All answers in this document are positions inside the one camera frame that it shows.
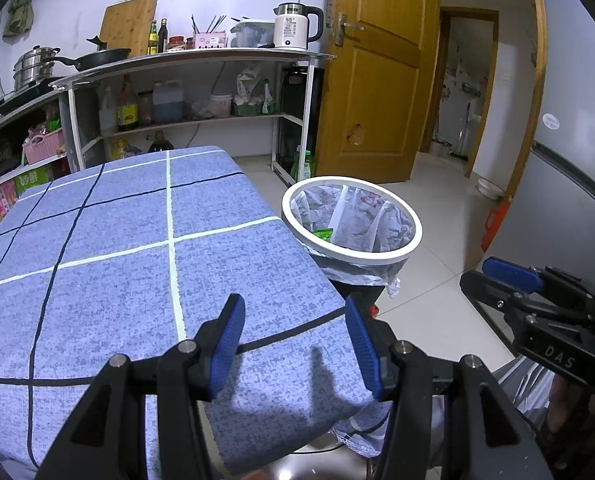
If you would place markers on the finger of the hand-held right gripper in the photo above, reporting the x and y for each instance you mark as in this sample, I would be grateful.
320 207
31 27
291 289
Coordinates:
492 290
512 271

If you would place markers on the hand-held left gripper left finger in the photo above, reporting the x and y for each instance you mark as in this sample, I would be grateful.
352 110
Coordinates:
227 342

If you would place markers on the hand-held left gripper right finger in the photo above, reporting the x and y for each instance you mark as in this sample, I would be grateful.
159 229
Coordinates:
365 352

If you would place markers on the white round trash bin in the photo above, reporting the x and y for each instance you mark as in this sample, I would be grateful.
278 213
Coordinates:
297 222

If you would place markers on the orange plastic dustpan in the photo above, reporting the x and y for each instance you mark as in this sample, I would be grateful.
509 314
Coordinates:
496 225

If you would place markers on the white bowl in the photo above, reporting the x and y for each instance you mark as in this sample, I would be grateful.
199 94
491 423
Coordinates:
491 189

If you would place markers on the grey refrigerator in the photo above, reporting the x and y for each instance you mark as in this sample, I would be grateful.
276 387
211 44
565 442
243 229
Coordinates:
567 170

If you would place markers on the green wrapper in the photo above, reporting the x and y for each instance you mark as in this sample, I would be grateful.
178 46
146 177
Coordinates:
323 234

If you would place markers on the blue checked tablecloth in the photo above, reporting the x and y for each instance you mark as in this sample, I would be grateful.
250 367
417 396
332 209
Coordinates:
117 270

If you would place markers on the clear plastic bin liner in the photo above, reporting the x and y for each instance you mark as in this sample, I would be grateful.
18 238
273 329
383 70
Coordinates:
357 215

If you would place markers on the green detergent bottle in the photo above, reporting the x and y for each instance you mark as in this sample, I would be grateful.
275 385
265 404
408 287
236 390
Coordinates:
305 167

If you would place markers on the dark round oil bottle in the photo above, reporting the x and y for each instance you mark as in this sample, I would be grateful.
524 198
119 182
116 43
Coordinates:
161 144

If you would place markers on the yellow cooking oil bottle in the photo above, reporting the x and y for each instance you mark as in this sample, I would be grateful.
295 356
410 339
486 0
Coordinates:
125 150

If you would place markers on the yellow wooden door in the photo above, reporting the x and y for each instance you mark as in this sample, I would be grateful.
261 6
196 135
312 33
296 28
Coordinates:
377 85

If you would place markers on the white lidded tub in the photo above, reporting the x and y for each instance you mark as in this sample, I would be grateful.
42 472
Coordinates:
221 106

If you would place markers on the brown jar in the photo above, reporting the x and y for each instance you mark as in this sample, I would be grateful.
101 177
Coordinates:
146 110

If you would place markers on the green and white bag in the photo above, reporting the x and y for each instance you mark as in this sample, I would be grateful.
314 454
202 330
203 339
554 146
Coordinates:
252 95

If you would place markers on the soy sauce bottle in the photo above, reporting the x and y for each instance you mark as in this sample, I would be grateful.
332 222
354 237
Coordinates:
127 110

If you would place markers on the green cardboard box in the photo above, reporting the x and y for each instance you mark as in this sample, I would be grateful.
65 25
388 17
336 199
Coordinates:
33 179

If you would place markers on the white plastic bottle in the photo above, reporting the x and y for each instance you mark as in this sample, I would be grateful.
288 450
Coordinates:
107 115

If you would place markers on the pink cardboard box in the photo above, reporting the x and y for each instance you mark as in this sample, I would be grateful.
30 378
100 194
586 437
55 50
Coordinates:
2 202

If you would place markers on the pink plastic basket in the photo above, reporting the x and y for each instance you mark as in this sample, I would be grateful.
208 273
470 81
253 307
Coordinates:
43 147

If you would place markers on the long metal shelf rack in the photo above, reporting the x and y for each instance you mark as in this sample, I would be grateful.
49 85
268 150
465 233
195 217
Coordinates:
187 57

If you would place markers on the pink chopstick holder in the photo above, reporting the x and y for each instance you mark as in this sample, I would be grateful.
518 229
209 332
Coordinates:
210 41

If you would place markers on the red-lidded jar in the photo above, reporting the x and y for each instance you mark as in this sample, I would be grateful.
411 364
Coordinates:
176 44

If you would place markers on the clear plastic container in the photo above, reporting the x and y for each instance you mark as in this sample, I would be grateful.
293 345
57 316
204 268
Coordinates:
252 34

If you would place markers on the black frying pan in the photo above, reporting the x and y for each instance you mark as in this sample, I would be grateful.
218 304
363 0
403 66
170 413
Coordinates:
104 57

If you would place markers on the green seasoning bottle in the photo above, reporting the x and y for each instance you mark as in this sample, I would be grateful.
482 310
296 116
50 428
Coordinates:
153 40

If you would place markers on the dark seasoning bottle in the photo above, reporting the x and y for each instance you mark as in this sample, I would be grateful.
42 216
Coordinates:
164 37

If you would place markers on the small white shelf rack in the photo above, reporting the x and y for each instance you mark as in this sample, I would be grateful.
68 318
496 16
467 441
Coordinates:
7 120

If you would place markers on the black induction cooker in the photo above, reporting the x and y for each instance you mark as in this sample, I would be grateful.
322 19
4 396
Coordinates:
24 99

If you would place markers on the white electric kettle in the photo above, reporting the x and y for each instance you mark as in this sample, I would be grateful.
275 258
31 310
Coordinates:
291 27

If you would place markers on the wooden cutting board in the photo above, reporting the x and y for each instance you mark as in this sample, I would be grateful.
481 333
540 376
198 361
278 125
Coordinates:
130 22

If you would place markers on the steel steamer pot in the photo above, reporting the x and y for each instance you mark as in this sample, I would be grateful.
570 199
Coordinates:
34 67

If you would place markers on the hanging green cloth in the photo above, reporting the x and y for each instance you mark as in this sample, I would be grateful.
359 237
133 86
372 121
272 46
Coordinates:
21 10

